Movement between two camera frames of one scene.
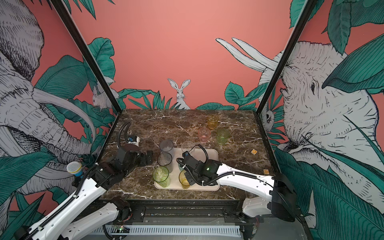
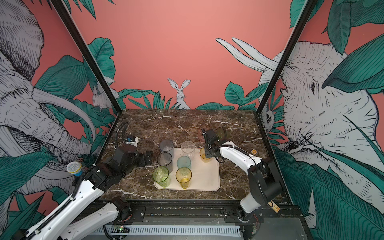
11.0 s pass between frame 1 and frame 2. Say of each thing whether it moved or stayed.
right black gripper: moved
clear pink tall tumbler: stayed
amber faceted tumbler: moved
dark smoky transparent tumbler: stayed
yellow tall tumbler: stayed
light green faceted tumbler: stayed
